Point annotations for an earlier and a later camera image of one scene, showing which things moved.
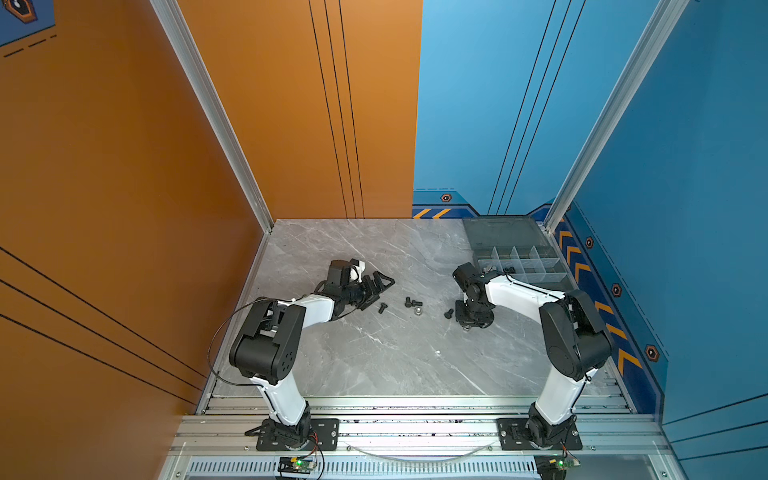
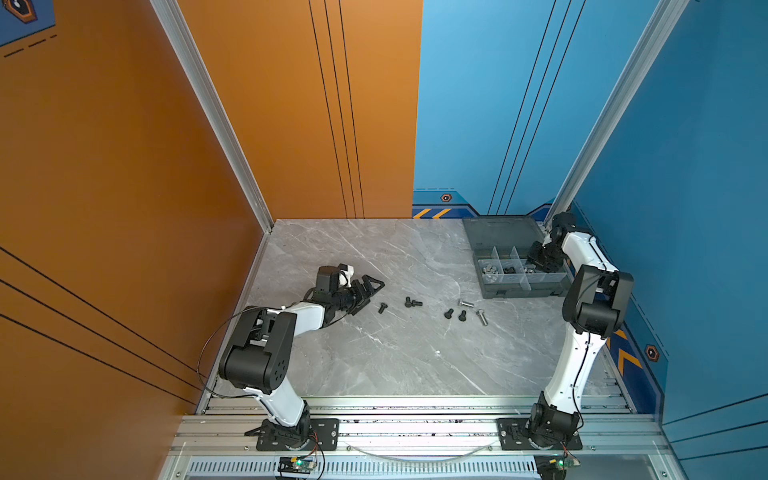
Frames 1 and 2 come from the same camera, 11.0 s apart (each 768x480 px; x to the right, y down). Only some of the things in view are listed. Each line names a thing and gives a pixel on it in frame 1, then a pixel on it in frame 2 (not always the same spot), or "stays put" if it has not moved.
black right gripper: x=483 y=319 to x=533 y=257
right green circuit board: x=553 y=466 stays put
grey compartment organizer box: x=522 y=246 stays put
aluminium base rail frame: x=420 y=438 stays put
